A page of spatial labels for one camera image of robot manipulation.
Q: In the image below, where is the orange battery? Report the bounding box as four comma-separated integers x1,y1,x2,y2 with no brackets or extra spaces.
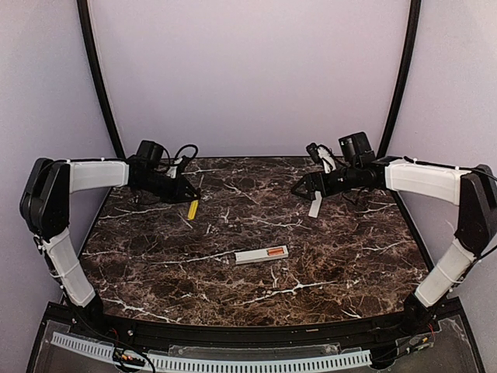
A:
266,246,287,257

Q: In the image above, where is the white slotted cable duct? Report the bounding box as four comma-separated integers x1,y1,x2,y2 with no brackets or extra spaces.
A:
50,332,372,372

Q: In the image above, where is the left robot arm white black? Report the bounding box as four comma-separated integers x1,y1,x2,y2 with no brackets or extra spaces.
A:
19,140,200,311

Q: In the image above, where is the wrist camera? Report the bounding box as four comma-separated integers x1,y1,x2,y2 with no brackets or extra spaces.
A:
306,143,336,173
166,144,199,179

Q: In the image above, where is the black frame post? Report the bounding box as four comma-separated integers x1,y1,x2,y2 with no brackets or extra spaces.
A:
377,0,422,158
76,0,126,159

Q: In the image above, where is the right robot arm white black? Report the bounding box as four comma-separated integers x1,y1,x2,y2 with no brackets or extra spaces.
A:
290,131,496,311

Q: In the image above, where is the left black frame post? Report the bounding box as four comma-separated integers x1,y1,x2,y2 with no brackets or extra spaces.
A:
76,0,126,159

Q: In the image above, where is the right black frame post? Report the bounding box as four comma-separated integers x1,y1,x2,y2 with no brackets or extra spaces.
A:
377,0,422,158

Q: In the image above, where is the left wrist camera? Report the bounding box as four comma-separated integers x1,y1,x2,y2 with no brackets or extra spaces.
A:
166,144,199,179

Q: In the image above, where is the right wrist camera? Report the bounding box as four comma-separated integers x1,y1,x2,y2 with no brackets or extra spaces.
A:
306,143,336,173

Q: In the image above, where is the white battery cover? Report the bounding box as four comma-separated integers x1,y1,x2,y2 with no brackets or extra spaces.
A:
308,190,322,218

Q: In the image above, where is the white remote control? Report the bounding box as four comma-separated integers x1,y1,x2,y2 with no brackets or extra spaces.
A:
235,246,289,265

